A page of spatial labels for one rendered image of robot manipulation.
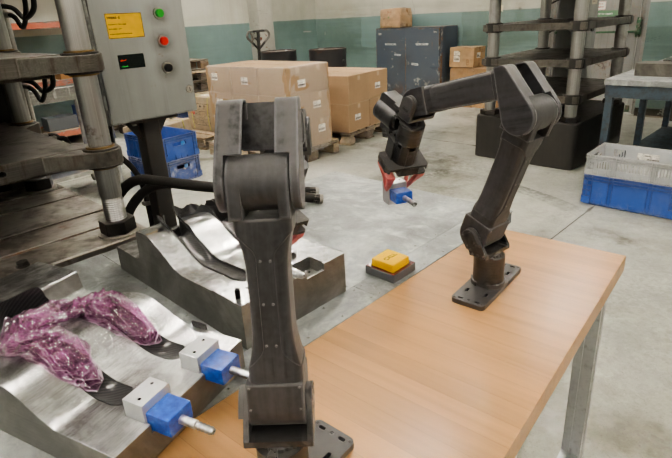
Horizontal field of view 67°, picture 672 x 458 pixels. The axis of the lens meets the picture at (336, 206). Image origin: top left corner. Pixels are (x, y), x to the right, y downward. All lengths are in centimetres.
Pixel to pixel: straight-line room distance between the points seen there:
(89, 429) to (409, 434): 43
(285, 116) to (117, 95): 115
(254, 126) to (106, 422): 44
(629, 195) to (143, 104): 315
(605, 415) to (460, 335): 121
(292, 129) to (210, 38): 819
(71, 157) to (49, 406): 83
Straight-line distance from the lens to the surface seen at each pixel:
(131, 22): 169
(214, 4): 881
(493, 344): 95
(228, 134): 56
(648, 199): 389
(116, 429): 78
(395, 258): 113
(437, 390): 84
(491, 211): 102
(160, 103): 172
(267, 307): 57
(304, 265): 103
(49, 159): 154
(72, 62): 147
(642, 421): 214
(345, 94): 551
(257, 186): 53
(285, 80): 474
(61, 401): 84
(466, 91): 100
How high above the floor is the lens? 134
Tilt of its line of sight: 21 degrees down
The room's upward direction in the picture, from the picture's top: 3 degrees counter-clockwise
